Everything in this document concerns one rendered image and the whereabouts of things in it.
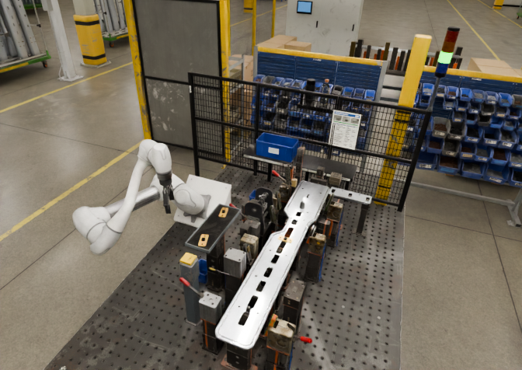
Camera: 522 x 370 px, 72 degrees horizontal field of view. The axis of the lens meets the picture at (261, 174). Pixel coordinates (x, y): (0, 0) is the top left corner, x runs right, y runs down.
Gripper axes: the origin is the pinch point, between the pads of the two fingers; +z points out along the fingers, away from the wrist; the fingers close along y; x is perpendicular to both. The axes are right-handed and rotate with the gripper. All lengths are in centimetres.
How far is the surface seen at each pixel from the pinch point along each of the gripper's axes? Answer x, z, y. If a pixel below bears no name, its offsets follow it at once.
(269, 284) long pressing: -57, 9, -58
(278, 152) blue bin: -74, 2, 64
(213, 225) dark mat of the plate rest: -28.9, -7.9, -30.2
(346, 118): -123, -26, 62
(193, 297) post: -18, 15, -58
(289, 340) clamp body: -63, 4, -91
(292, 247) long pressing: -72, 10, -32
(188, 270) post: -18, -5, -58
